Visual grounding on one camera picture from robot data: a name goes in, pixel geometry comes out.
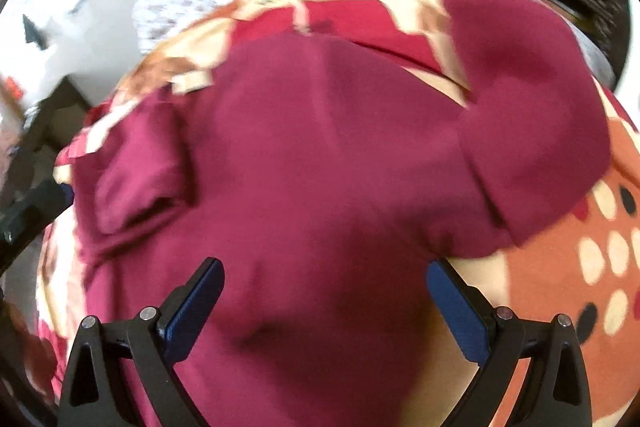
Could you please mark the black wall object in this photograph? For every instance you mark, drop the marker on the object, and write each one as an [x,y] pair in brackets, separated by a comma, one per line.
[34,34]

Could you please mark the maroon fleece shirt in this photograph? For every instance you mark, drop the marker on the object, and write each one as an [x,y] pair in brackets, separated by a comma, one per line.
[325,177]

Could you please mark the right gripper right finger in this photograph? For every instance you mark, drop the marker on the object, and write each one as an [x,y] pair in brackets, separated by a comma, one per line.
[555,390]

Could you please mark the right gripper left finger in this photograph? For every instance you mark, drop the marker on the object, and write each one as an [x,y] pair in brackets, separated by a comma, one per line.
[157,338]

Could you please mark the orange red patterned blanket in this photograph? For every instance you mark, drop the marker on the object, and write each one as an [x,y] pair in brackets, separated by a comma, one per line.
[585,265]

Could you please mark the dark wooden side table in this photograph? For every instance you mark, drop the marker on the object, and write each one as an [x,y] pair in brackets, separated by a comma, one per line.
[32,138]

